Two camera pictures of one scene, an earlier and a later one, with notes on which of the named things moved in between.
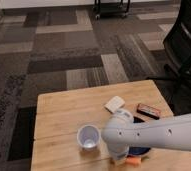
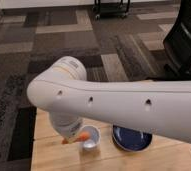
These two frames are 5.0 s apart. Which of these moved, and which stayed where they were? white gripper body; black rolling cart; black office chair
Moved: white gripper body
Stayed: black office chair; black rolling cart
